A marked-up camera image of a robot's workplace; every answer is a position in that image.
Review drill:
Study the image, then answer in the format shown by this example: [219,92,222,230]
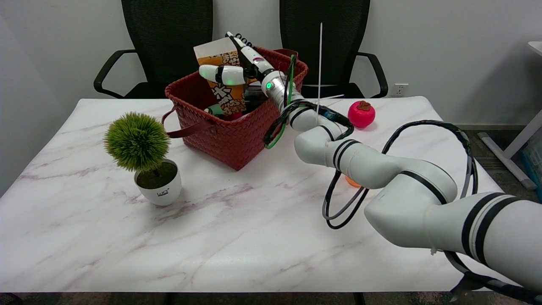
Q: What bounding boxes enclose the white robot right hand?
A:
[198,31,277,86]

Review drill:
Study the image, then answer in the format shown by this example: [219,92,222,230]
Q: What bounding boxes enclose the orange popcorn box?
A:
[194,37,249,116]

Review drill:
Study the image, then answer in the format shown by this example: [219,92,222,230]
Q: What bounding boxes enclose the red woven basket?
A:
[161,45,309,172]

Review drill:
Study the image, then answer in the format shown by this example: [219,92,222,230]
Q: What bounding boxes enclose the blue storage bin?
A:
[521,135,542,202]

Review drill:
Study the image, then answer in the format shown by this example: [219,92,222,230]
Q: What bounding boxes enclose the black bottle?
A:
[245,83,277,113]

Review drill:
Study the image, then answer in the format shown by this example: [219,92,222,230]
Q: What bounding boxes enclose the black mesh office chair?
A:
[94,0,227,100]
[279,0,389,99]

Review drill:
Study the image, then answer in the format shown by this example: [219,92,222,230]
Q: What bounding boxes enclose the white zip tie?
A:
[315,22,345,116]

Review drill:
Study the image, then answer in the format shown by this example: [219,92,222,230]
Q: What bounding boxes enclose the green ball plant white pot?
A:
[103,111,183,207]

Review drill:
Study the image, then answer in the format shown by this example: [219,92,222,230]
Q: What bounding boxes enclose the red persimmon toy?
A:
[348,100,376,129]

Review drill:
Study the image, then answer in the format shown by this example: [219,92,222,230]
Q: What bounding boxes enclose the white side table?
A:
[478,41,542,190]

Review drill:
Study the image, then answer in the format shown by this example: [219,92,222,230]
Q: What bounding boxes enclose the black and green cable bundle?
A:
[263,55,354,150]

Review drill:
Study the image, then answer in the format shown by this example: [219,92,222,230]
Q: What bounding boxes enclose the long black cable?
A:
[322,120,542,304]

